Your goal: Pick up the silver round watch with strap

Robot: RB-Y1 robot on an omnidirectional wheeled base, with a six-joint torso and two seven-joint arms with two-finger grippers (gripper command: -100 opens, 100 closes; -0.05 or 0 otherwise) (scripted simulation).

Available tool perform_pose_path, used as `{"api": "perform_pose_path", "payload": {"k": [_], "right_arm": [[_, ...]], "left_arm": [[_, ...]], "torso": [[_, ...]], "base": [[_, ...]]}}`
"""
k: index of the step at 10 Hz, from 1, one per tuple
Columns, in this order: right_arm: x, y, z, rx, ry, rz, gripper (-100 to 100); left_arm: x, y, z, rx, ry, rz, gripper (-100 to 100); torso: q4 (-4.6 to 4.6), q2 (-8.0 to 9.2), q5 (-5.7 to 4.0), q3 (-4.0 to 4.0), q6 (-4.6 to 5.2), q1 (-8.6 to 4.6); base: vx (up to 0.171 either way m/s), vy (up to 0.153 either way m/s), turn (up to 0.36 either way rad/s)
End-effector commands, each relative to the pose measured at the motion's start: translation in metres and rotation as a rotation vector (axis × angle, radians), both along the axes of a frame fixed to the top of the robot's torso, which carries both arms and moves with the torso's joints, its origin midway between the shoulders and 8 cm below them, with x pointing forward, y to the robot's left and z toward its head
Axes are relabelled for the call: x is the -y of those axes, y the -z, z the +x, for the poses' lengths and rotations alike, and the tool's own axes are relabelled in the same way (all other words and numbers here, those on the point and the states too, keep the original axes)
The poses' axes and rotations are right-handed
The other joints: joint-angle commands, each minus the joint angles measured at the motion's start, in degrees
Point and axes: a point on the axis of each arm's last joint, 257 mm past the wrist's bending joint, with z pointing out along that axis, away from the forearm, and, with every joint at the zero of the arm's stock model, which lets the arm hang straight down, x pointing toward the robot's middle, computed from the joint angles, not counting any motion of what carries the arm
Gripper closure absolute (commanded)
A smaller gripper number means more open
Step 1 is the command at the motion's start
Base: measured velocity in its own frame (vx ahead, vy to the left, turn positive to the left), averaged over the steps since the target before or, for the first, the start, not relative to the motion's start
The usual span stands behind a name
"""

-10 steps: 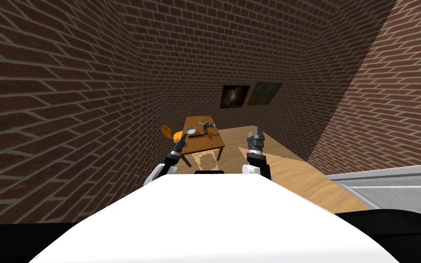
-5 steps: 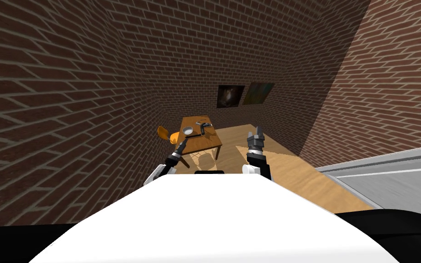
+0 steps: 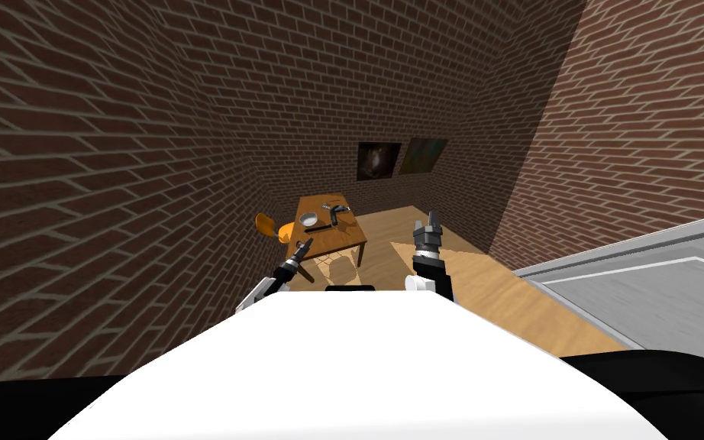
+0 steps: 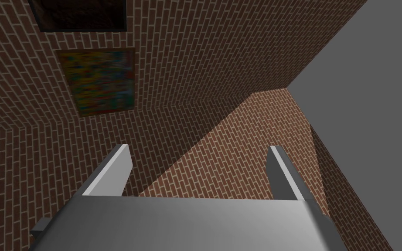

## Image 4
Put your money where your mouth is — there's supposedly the dark framed wall picture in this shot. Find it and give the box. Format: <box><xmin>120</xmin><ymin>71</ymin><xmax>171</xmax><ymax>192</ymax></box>
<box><xmin>28</xmin><ymin>0</ymin><xmax>128</xmax><ymax>33</ymax></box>

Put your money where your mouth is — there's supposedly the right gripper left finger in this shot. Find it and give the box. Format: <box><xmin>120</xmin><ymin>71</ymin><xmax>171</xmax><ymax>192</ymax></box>
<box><xmin>76</xmin><ymin>143</ymin><xmax>133</xmax><ymax>197</ymax></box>

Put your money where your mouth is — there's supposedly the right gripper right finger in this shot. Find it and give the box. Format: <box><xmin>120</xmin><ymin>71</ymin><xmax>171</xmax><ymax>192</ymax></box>
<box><xmin>266</xmin><ymin>145</ymin><xmax>314</xmax><ymax>201</ymax></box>

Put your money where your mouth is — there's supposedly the colourful framed wall picture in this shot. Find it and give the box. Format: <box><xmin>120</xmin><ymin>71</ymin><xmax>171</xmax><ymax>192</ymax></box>
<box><xmin>55</xmin><ymin>47</ymin><xmax>136</xmax><ymax>118</ymax></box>

